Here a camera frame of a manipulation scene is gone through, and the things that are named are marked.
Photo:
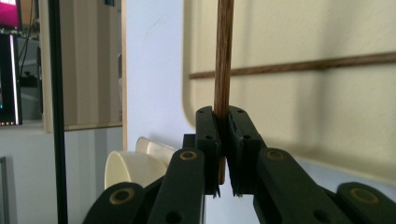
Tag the beige plastic tray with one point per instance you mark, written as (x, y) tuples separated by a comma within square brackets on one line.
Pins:
[(311, 118)]

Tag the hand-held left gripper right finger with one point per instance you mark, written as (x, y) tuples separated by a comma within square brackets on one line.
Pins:
[(244, 149)]

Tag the black monitor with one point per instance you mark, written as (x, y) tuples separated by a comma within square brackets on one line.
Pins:
[(6, 81)]

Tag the black metal bar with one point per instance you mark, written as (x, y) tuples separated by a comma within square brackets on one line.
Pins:
[(57, 109)]

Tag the light wooden cabinet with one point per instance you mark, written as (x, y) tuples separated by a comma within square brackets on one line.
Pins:
[(90, 68)]

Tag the pink lit screen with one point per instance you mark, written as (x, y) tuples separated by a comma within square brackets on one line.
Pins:
[(7, 12)]

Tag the cream ceramic bowl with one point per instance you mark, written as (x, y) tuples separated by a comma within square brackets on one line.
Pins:
[(134, 168)]

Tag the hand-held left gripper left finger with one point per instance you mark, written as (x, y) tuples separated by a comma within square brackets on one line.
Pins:
[(211, 149)]

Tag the brown wooden chopstick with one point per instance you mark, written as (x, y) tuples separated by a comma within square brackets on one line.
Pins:
[(311, 64), (224, 56)]

